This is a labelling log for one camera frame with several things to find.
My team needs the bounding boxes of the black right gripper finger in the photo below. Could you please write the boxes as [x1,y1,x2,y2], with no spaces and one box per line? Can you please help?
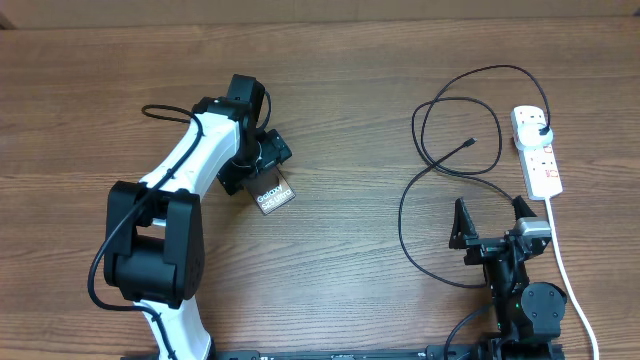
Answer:
[511,196,536,220]
[449,198,479,249]

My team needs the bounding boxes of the black USB charger cable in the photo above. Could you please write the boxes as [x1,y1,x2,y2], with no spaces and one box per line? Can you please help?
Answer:
[397,64,553,290]

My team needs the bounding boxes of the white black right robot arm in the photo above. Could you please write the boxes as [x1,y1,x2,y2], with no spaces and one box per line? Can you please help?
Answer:
[443,197,567,359]

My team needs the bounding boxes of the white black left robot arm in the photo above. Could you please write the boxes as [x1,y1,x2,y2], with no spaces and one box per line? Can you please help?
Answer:
[87,74,295,359]

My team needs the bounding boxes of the white charger plug adapter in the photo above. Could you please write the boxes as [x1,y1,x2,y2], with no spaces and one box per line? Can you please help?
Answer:
[514,123,554,151]

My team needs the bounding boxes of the white power strip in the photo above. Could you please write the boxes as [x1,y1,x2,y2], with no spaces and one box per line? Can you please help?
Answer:
[510,105,563,200]

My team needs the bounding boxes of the white power strip cord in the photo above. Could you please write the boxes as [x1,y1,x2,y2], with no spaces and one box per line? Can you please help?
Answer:
[543,197,601,360]

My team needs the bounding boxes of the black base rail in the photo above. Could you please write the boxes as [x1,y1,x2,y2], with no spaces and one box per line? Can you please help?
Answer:
[119,343,566,360]

